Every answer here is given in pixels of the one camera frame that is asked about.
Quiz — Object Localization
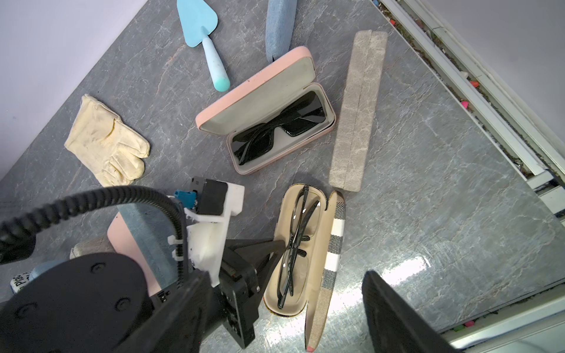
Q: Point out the teal grey case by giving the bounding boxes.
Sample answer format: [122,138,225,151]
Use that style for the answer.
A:
[118,203,177,288]

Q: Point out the case with white sunglasses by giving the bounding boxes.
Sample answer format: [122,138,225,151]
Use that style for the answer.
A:
[29,260,66,282]

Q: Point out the pink glasses case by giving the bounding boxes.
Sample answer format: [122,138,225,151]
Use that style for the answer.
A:
[107,213,162,296]

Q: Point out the teal small trowel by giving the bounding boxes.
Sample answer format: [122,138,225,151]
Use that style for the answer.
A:
[177,0,230,92]

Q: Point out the black rimmed eyeglasses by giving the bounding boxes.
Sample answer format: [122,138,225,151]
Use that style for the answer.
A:
[277,185,321,310]

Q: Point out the black corrugated cable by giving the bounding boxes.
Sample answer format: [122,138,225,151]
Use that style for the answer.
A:
[0,184,188,288]

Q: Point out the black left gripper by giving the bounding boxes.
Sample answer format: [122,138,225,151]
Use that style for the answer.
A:
[211,239,286,349]

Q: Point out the beige case black glasses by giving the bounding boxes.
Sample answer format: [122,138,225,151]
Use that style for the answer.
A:
[263,184,346,352]

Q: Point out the beige case brown sunglasses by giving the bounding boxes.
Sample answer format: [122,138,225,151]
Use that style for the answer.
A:
[10,272,31,294]

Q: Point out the grey case red glasses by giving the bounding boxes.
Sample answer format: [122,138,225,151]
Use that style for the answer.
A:
[329,30,388,192]

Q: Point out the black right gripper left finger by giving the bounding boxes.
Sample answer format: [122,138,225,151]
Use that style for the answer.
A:
[113,270,212,352]

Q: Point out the beige fabric glove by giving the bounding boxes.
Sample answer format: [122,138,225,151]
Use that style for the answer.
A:
[64,94,151,187]

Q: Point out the green glasses case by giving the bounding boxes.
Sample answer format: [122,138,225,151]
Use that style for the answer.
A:
[69,236,115,260]

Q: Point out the blue brown glasses case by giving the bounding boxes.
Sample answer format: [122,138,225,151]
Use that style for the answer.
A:
[265,0,297,63]

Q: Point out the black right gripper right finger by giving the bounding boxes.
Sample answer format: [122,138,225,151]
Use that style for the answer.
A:
[362,271,457,352]

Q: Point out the aluminium mounting rail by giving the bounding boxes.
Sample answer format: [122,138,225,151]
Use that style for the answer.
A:
[380,1,564,222]

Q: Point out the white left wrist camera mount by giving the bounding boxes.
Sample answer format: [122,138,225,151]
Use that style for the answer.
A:
[168,177,245,288]

